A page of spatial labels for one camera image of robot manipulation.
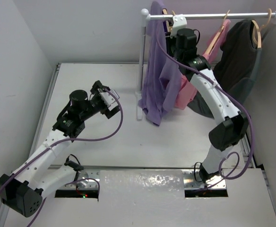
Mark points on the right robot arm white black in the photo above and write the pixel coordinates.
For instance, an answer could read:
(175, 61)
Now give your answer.
(231, 123)

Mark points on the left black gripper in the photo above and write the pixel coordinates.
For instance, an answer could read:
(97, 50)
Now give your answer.
(97, 85)

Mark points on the pink t shirt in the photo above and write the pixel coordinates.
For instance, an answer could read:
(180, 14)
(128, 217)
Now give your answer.
(187, 91)

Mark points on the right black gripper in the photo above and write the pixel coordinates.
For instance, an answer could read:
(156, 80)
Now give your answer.
(176, 35)

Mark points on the wooden hanger holding dark shirt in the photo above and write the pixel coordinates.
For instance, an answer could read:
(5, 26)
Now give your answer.
(256, 32)

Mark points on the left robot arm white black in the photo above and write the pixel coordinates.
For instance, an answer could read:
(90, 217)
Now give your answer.
(25, 188)

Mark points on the metal base plate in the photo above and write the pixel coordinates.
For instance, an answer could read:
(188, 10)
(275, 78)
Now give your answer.
(84, 181)
(192, 181)

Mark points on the wooden hanger holding pink shirt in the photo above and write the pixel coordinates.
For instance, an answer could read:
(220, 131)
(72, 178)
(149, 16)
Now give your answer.
(216, 37)

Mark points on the aluminium table frame rail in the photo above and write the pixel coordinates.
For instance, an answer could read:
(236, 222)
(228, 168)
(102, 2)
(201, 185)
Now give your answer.
(3, 208)

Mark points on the dark grey t shirt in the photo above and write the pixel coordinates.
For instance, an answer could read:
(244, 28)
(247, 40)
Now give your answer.
(238, 68)

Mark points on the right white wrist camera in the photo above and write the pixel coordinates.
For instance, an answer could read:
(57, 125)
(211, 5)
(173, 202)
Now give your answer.
(178, 22)

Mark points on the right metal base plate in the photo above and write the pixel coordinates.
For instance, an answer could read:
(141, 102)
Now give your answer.
(192, 181)

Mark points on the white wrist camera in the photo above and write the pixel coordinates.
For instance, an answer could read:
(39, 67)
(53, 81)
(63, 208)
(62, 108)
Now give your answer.
(107, 97)
(178, 22)

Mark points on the purple t shirt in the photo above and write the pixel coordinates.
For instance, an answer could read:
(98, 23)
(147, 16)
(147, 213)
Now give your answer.
(162, 80)

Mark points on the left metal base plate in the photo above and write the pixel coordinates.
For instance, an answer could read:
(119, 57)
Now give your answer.
(84, 181)

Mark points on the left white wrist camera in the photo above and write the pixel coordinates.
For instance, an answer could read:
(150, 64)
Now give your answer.
(107, 97)

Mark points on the silver clothes rack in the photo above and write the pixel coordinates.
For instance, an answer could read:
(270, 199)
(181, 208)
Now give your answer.
(146, 17)

